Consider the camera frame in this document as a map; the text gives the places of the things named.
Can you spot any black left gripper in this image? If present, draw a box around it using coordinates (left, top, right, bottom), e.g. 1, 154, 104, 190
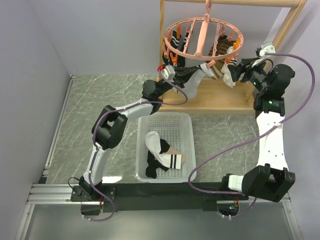
156, 66, 199, 99

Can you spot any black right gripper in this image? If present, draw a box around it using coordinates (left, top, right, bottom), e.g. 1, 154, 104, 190
227, 57, 270, 94

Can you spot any white sock with black stripes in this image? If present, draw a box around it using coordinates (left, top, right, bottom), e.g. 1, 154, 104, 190
183, 63, 214, 99

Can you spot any pink round clip hanger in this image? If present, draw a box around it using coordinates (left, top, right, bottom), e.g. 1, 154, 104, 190
159, 0, 244, 67

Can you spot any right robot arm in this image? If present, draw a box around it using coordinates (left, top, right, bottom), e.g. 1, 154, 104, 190
219, 58, 296, 203

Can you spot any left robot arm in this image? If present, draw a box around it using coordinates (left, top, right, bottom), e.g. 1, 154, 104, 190
78, 63, 211, 201

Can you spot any wooden hanger rack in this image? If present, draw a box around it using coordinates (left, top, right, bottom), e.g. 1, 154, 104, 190
159, 0, 307, 115

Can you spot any hanging black white striped sock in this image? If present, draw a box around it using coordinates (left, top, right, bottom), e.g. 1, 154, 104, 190
170, 29, 192, 68

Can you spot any hanging brown striped sock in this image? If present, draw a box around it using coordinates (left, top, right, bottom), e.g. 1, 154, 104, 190
211, 35, 235, 80

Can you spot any white plastic laundry basket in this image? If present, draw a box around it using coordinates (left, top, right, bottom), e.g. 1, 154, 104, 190
135, 112, 196, 183

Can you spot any beige sock in basket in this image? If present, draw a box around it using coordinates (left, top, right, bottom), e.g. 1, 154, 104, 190
165, 146, 186, 165

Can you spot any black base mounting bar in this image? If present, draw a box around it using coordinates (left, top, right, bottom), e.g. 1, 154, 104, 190
70, 182, 249, 213

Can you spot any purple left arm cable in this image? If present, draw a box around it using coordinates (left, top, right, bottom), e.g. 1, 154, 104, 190
88, 74, 188, 223

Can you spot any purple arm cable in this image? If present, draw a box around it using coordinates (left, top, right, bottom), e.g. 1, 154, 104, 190
88, 74, 188, 223
187, 52, 316, 220

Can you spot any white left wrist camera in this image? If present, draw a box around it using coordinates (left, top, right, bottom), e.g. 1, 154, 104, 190
158, 64, 176, 82

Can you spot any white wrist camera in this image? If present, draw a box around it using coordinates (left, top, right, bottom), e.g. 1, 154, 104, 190
158, 64, 176, 82
252, 42, 276, 67

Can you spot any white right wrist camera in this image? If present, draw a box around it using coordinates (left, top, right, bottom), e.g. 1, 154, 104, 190
252, 42, 276, 67

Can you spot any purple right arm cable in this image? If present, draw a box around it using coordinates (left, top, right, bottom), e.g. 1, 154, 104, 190
187, 52, 316, 220

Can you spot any aluminium rail frame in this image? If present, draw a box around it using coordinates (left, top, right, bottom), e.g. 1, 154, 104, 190
16, 183, 303, 240

